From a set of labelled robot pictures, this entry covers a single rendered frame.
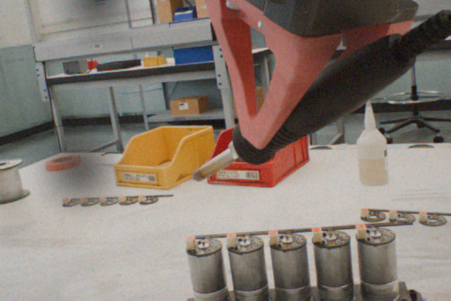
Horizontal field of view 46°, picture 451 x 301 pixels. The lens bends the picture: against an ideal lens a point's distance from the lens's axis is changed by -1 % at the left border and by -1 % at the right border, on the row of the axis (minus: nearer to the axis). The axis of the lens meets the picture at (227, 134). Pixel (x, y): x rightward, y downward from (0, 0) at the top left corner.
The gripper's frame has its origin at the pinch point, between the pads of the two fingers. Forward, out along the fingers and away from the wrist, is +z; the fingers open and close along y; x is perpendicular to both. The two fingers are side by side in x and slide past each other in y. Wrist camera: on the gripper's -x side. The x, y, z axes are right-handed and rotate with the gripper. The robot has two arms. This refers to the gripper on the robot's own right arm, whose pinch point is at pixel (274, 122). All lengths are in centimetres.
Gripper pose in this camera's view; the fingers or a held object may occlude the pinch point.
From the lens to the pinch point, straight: 26.0
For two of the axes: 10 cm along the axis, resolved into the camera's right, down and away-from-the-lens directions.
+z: -1.7, 8.1, 5.6
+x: 5.9, 5.4, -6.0
